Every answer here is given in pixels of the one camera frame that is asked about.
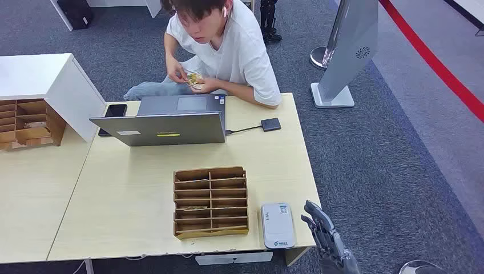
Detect person's left hand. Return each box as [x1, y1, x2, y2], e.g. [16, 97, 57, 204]
[190, 77, 219, 95]

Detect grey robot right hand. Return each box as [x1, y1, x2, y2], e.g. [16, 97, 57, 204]
[301, 200, 362, 274]

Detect person's right hand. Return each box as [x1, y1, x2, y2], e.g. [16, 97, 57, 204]
[166, 62, 189, 84]

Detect stack of cards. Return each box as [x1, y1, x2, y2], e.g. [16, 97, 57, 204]
[186, 72, 205, 90]

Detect person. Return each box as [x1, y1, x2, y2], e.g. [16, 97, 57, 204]
[124, 0, 283, 110]

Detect white card reader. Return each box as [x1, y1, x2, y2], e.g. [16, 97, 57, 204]
[260, 202, 296, 250]

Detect wooden slotted card holder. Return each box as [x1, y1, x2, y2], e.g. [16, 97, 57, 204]
[173, 166, 250, 241]

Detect wooden card holder in cabinet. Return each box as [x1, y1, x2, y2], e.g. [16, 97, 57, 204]
[0, 99, 67, 151]

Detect grey laptop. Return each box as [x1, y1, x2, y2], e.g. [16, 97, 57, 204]
[89, 94, 227, 147]

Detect white desk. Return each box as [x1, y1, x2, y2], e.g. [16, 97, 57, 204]
[49, 0, 163, 32]

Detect black smartphone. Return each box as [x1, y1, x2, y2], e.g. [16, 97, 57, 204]
[98, 104, 128, 137]

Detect small black square device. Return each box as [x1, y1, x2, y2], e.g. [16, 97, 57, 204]
[260, 117, 283, 132]

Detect black robot legs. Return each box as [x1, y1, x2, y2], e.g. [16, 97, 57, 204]
[260, 0, 283, 43]

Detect clear dome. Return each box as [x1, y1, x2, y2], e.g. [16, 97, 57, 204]
[398, 260, 451, 274]

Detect black box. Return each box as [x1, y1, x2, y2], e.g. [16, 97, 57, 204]
[57, 0, 95, 30]

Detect white cabinet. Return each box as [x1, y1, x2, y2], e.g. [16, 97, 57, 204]
[0, 53, 107, 144]

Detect grey kiosk stand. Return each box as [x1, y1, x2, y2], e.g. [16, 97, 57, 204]
[310, 0, 380, 109]

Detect red barrier belt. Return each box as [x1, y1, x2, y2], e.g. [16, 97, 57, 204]
[379, 0, 484, 124]

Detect white table with black edge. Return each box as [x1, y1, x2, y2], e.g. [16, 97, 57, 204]
[443, 0, 484, 38]

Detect thin black device cable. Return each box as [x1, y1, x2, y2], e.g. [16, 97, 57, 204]
[225, 125, 263, 136]

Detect white bracket under table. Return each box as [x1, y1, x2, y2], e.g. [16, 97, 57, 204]
[195, 251, 274, 266]

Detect chrome stanchion post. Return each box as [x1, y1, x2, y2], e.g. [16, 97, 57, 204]
[309, 0, 350, 71]

